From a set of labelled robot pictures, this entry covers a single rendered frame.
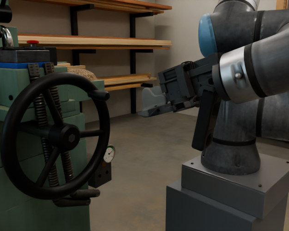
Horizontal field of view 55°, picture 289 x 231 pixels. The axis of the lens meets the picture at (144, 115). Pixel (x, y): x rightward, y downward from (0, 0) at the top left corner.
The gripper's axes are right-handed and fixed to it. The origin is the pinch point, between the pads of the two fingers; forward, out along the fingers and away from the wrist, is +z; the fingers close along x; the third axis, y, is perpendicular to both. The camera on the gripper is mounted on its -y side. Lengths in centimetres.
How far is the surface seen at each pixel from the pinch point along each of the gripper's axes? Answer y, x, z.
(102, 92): 7.7, 3.0, 7.5
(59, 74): 13.5, 10.3, 10.7
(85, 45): 89, -173, 188
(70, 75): 13.0, 7.6, 10.5
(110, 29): 124, -257, 215
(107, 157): -10.6, -15.6, 32.5
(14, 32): 41, -10, 54
